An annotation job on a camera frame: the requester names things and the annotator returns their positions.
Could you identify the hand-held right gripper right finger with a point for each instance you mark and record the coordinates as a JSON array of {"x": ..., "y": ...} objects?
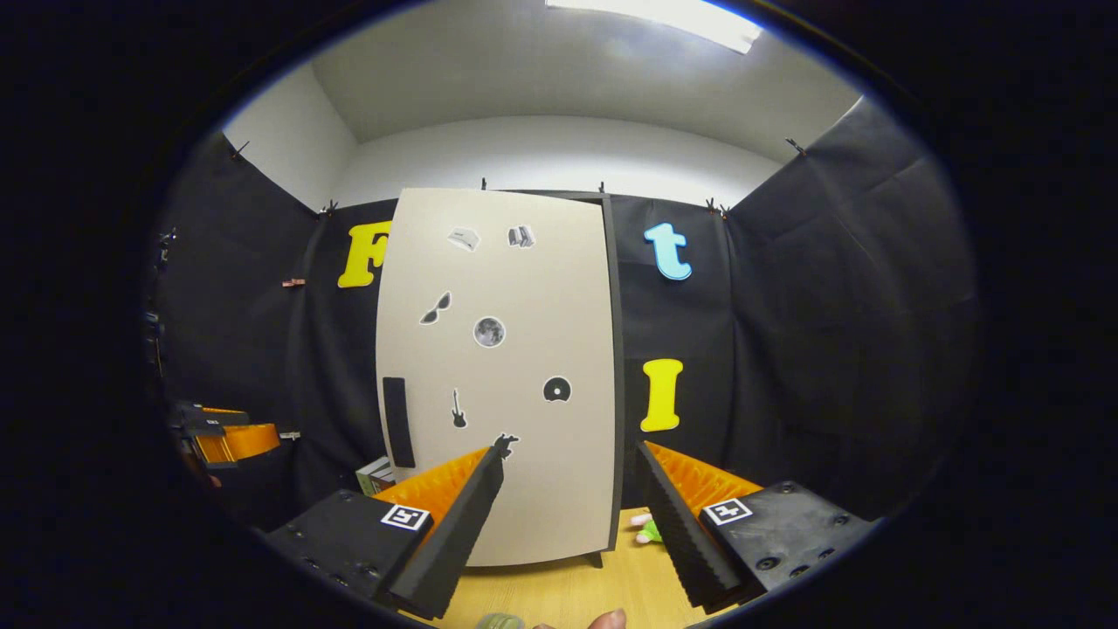
[{"x": 677, "y": 533}]

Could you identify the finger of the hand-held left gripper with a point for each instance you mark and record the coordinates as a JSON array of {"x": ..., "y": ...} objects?
[
  {"x": 244, "y": 442},
  {"x": 218, "y": 418}
]

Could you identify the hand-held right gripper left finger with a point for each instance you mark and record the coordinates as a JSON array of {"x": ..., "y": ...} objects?
[{"x": 454, "y": 542}]

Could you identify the pale green bottle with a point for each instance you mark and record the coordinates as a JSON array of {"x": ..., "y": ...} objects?
[{"x": 500, "y": 622}]

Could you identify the grey cabinet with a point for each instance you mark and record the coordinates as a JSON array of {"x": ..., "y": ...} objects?
[{"x": 616, "y": 349}]

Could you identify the beige cabinet door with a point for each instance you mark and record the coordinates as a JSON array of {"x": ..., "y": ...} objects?
[{"x": 524, "y": 279}]

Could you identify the green plush toy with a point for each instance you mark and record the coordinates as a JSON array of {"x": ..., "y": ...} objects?
[{"x": 650, "y": 530}]

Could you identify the green book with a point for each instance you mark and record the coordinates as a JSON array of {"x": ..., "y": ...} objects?
[{"x": 371, "y": 480}]

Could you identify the black clip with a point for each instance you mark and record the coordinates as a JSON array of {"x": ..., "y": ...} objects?
[
  {"x": 328, "y": 208},
  {"x": 240, "y": 149}
]

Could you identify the black backdrop cloth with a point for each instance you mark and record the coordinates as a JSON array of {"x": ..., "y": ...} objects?
[{"x": 830, "y": 349}]

